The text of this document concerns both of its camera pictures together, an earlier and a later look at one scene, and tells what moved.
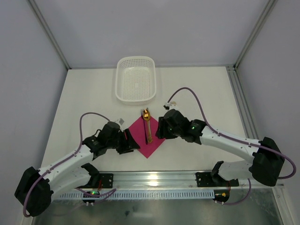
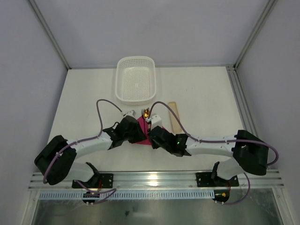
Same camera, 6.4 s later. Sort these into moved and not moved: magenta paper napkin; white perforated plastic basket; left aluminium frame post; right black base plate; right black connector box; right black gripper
Moved: magenta paper napkin; right black gripper
Not moved: right black connector box; right black base plate; white perforated plastic basket; left aluminium frame post
